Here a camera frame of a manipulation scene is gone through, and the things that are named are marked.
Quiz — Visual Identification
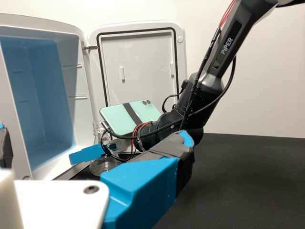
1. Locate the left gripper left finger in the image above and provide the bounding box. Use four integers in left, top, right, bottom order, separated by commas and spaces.
0, 123, 13, 168

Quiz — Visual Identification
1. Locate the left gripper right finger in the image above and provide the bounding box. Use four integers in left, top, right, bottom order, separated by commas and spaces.
100, 130, 195, 229

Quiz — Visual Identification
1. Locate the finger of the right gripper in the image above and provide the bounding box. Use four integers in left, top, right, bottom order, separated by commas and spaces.
68, 143, 120, 166

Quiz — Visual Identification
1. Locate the clear flask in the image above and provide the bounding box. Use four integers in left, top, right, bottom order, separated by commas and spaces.
90, 121, 123, 177

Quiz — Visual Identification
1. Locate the white incubator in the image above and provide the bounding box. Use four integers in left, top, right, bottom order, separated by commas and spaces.
0, 13, 93, 182

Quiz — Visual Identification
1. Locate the incubator door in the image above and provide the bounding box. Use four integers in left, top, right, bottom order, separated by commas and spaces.
86, 20, 187, 146

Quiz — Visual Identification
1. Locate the black platform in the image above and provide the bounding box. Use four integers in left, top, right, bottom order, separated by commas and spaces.
51, 152, 134, 182

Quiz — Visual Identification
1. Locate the right wrist camera phone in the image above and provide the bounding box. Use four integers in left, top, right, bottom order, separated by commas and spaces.
99, 99, 163, 137

